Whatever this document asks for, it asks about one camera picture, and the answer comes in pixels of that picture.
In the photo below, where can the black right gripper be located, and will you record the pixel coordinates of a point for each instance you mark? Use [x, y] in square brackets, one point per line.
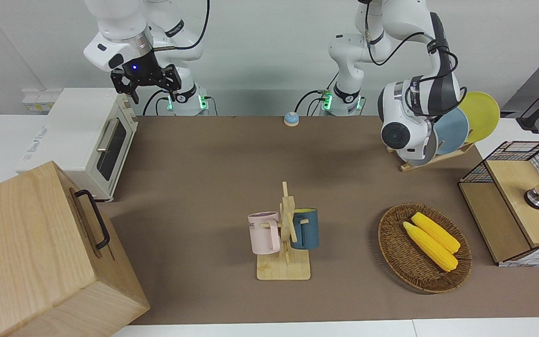
[143, 70]

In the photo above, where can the gray round plate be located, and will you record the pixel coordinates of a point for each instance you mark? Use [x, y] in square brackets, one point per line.
[431, 150]

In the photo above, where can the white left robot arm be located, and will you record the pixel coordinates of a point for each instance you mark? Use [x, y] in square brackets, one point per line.
[405, 126]

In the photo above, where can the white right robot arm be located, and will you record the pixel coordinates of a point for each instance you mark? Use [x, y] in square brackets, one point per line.
[115, 32]

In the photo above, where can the wooden plate rack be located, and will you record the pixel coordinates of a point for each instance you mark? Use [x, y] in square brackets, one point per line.
[438, 161]

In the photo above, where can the light blue plate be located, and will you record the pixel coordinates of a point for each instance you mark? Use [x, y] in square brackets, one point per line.
[452, 131]

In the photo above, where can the yellow plate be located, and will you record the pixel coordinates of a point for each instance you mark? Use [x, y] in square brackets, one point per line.
[482, 114]

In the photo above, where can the white toaster oven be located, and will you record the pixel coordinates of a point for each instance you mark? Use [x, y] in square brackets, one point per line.
[73, 135]

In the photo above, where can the brown table mat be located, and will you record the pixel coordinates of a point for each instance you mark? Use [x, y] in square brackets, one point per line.
[204, 187]

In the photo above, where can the blue service bell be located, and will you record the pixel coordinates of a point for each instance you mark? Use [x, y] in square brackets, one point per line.
[291, 119]

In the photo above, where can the pink mug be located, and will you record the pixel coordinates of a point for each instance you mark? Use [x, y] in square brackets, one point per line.
[262, 231]

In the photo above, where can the dark blue mug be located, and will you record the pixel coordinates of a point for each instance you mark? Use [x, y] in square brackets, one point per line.
[307, 229]

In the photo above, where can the wooden mug tree stand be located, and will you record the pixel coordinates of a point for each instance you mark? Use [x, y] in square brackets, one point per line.
[283, 269]

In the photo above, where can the brown wicker basket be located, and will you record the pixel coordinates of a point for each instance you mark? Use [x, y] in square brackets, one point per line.
[400, 252]

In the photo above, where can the yellow corn cob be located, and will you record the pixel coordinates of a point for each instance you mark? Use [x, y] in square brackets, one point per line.
[438, 231]
[431, 248]

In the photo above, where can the white wall socket strip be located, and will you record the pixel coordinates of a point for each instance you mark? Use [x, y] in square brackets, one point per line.
[40, 100]

